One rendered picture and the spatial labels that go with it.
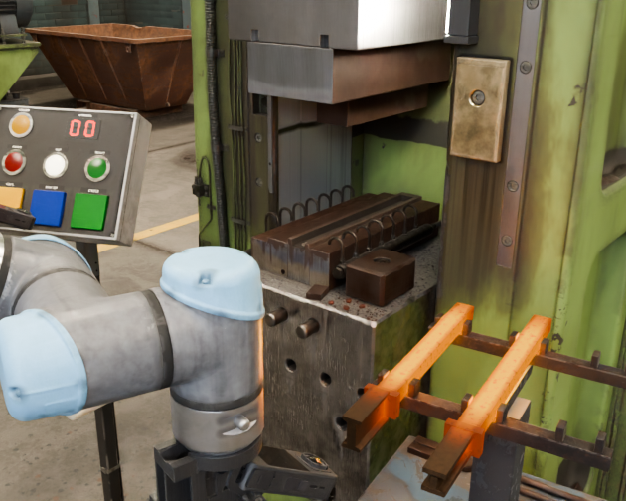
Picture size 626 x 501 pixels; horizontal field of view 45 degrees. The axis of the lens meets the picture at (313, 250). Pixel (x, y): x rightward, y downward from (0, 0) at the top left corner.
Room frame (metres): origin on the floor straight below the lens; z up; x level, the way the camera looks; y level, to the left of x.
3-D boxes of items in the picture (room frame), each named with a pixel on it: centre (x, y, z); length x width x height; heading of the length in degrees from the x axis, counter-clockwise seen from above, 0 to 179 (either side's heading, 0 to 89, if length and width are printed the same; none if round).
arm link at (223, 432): (0.52, 0.07, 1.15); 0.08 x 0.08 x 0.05
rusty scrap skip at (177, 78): (8.29, 2.05, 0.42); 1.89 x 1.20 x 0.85; 52
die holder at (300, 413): (1.51, -0.13, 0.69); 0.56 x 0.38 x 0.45; 142
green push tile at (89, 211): (1.51, 0.47, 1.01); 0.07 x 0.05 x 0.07; 77
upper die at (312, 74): (1.54, -0.08, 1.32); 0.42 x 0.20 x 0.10; 142
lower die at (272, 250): (1.54, -0.08, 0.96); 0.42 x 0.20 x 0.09; 142
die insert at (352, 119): (1.55, -0.13, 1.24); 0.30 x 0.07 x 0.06; 142
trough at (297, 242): (1.52, -0.10, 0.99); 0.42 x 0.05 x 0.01; 142
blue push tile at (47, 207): (1.53, 0.57, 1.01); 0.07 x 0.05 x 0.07; 77
